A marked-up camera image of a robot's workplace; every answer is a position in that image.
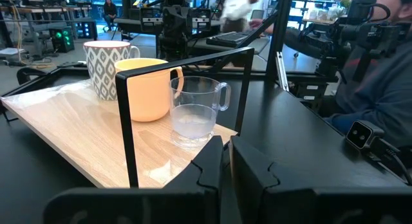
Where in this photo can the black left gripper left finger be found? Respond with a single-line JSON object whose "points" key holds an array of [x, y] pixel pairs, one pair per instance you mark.
{"points": [[206, 179]]}

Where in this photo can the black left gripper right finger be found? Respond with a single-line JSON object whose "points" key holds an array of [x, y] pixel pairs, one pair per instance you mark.
{"points": [[257, 185]]}

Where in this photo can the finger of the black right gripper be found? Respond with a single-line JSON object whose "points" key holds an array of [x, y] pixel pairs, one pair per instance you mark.
{"points": [[169, 22], [184, 22]]}

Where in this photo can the clear plastic cup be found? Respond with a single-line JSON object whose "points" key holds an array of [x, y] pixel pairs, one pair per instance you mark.
{"points": [[193, 121]]}

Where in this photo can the white mug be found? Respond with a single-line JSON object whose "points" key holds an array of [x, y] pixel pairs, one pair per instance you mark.
{"points": [[103, 69]]}

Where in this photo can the peach plastic mug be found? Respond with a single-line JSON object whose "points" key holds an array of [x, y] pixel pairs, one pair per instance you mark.
{"points": [[148, 95]]}

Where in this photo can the person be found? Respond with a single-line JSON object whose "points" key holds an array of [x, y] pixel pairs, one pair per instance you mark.
{"points": [[110, 10], [239, 8], [380, 95]]}

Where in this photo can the black keyboard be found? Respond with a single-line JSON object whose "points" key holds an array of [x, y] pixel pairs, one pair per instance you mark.
{"points": [[228, 39]]}

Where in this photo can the black table mat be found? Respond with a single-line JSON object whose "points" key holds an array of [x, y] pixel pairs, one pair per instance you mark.
{"points": [[289, 137]]}

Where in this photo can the person's hand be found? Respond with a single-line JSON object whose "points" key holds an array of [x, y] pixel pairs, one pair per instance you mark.
{"points": [[260, 26]]}

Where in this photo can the grey desk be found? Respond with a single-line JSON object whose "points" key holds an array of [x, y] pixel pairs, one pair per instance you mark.
{"points": [[260, 43]]}

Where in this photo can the black computer with green lights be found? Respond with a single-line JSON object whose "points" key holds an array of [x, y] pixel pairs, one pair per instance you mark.
{"points": [[61, 40]]}

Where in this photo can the black box with white labels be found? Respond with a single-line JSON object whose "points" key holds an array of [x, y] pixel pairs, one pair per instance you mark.
{"points": [[326, 92]]}

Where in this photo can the black rig post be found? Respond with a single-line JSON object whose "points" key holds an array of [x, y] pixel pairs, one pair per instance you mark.
{"points": [[278, 24]]}

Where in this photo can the black table frame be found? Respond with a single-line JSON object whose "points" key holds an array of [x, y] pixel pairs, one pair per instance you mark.
{"points": [[71, 74]]}

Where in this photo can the small black camera box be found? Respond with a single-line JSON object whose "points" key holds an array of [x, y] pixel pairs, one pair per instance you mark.
{"points": [[362, 135]]}

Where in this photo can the wooden shelf with black frame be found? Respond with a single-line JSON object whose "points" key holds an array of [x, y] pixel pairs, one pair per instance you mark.
{"points": [[80, 127]]}

